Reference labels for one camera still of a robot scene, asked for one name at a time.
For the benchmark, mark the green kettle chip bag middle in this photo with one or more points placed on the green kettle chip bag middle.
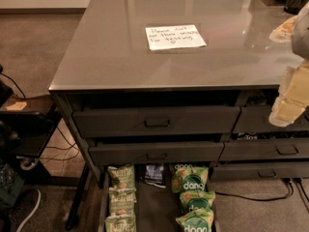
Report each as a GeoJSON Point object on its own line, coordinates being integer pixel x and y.
{"type": "Point", "coordinates": [121, 201]}

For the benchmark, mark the bottom right drawer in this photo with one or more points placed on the bottom right drawer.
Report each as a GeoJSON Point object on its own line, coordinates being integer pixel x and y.
{"type": "Point", "coordinates": [239, 171]}

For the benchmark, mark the top left drawer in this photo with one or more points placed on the top left drawer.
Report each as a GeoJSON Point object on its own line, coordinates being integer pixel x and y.
{"type": "Point", "coordinates": [155, 120]}

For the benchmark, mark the dark snack bags middle right drawer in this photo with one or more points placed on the dark snack bags middle right drawer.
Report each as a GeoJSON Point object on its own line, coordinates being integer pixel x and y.
{"type": "Point", "coordinates": [271, 135]}

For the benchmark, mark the green kettle chip bag back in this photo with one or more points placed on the green kettle chip bag back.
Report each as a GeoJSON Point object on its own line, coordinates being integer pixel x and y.
{"type": "Point", "coordinates": [122, 177]}

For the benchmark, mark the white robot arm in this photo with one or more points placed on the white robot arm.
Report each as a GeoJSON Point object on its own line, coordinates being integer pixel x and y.
{"type": "Point", "coordinates": [296, 31]}

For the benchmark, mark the grey metal drawer cabinet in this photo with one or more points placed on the grey metal drawer cabinet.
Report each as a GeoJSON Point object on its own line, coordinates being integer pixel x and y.
{"type": "Point", "coordinates": [108, 64]}

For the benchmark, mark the blue chip bag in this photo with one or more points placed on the blue chip bag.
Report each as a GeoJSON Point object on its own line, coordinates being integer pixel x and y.
{"type": "Point", "coordinates": [155, 175]}

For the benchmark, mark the top right drawer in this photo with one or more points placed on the top right drawer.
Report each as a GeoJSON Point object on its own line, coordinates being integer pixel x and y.
{"type": "Point", "coordinates": [255, 119]}

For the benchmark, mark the green dang bag rearmost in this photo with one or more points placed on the green dang bag rearmost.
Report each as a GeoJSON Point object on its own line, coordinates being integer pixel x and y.
{"type": "Point", "coordinates": [174, 167]}

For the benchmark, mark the white handwritten paper note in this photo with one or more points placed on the white handwritten paper note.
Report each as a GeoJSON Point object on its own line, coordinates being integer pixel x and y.
{"type": "Point", "coordinates": [174, 37]}

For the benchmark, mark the middle left drawer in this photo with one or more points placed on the middle left drawer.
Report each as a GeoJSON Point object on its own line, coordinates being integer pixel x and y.
{"type": "Point", "coordinates": [108, 154]}

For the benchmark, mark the tan sticky note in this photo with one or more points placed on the tan sticky note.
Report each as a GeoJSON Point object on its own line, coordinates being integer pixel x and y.
{"type": "Point", "coordinates": [17, 106]}

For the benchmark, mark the green dang bag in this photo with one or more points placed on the green dang bag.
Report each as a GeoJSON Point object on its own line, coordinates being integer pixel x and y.
{"type": "Point", "coordinates": [196, 221]}
{"type": "Point", "coordinates": [195, 199]}
{"type": "Point", "coordinates": [190, 178]}

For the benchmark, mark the green kettle chip bag front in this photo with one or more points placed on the green kettle chip bag front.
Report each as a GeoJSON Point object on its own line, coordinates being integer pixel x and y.
{"type": "Point", "coordinates": [124, 223]}

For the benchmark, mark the green dang bag front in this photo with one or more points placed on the green dang bag front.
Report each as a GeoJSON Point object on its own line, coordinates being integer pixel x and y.
{"type": "Point", "coordinates": [196, 221]}

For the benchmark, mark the green kettle chip bag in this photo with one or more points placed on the green kettle chip bag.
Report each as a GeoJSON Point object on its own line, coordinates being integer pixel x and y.
{"type": "Point", "coordinates": [122, 177]}
{"type": "Point", "coordinates": [121, 201]}
{"type": "Point", "coordinates": [124, 223]}

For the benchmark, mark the dark side table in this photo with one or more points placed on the dark side table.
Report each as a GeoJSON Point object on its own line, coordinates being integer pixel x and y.
{"type": "Point", "coordinates": [25, 133]}

